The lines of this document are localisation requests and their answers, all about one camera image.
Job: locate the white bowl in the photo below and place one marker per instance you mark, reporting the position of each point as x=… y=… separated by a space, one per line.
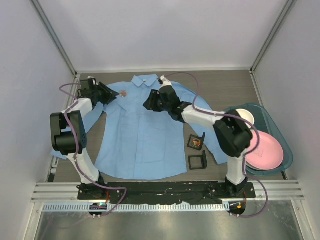
x=245 y=114

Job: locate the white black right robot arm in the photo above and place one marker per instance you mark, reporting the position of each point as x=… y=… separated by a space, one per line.
x=233 y=135

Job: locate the orange painted round brooch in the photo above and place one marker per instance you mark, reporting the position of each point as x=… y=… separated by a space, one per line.
x=196 y=142

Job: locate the pink blossom round brooch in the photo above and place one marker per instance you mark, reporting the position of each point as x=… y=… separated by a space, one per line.
x=123 y=93

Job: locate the blue button-up shirt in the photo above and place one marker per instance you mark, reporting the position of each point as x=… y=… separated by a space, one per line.
x=138 y=144

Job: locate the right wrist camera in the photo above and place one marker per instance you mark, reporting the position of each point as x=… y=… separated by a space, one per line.
x=164 y=82

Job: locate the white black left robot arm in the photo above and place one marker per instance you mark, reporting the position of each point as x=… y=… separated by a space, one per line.
x=69 y=137

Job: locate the white slotted cable duct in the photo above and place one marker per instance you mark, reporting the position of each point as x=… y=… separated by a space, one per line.
x=123 y=208

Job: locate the black square frame upper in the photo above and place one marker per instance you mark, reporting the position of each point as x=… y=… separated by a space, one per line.
x=191 y=137

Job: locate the black square frame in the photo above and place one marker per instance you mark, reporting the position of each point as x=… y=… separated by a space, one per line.
x=191 y=137
x=198 y=161

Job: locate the pink plate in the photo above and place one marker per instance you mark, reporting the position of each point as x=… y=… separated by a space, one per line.
x=268 y=155

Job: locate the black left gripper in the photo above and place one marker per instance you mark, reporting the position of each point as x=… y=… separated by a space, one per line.
x=105 y=92

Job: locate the black square frame lower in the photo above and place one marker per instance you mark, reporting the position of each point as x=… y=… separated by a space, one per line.
x=198 y=161

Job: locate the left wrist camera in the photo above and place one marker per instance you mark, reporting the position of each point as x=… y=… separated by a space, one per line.
x=87 y=87

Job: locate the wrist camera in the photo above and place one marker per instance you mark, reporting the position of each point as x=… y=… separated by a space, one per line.
x=164 y=82
x=87 y=87

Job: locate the aluminium frame rail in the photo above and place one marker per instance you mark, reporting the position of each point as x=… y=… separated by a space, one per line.
x=269 y=189

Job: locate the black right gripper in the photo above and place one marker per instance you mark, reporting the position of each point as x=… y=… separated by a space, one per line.
x=155 y=100

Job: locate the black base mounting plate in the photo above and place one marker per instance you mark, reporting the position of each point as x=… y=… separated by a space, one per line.
x=164 y=192

